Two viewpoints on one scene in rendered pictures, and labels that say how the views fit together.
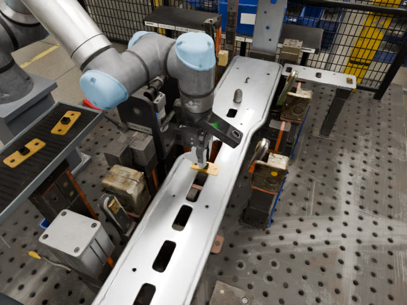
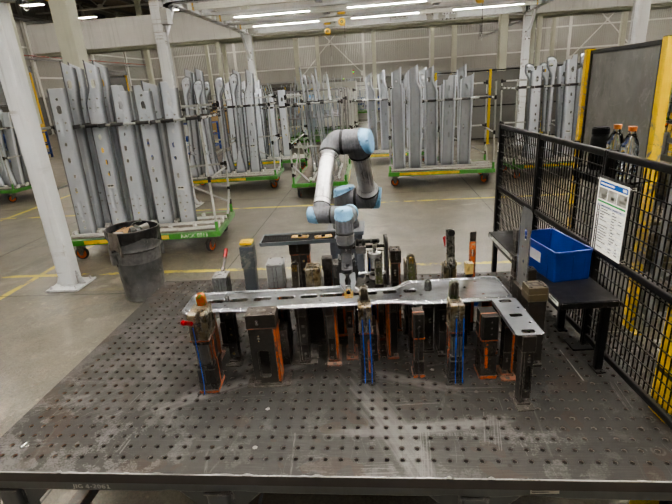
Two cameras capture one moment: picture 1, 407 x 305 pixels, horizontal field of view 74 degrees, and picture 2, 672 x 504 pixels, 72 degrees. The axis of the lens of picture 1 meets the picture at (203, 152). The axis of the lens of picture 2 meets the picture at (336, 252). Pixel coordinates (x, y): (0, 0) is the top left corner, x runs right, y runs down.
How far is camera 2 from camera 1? 1.73 m
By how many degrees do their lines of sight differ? 63
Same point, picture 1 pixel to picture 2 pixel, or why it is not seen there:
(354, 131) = (559, 426)
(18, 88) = not seen: hidden behind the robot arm
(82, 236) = (273, 263)
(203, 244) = (296, 304)
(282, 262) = (338, 396)
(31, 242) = not seen: hidden behind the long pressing
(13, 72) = not seen: hidden behind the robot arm
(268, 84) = (466, 296)
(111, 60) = (318, 205)
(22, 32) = (360, 200)
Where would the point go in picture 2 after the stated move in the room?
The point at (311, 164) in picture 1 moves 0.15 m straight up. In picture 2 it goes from (460, 398) to (461, 364)
